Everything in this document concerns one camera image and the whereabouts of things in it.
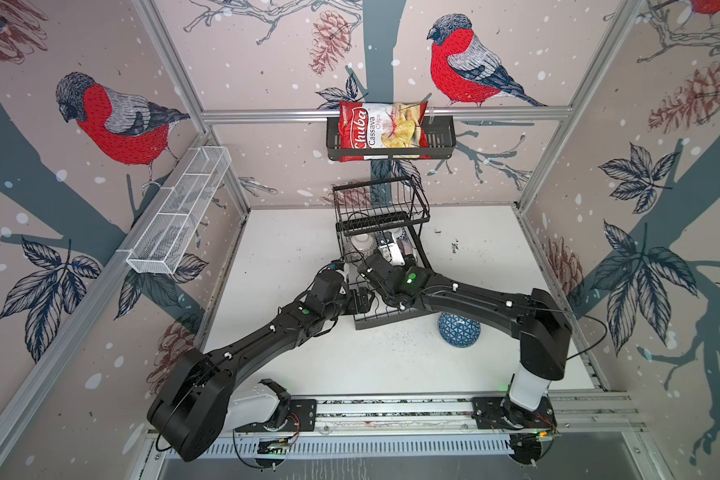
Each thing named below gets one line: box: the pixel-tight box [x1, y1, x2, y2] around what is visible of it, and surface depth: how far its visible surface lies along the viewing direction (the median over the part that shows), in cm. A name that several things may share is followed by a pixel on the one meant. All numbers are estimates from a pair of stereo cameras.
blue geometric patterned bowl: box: [438, 312, 481, 349], surface depth 87 cm
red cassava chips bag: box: [338, 101, 430, 162], surface depth 90 cm
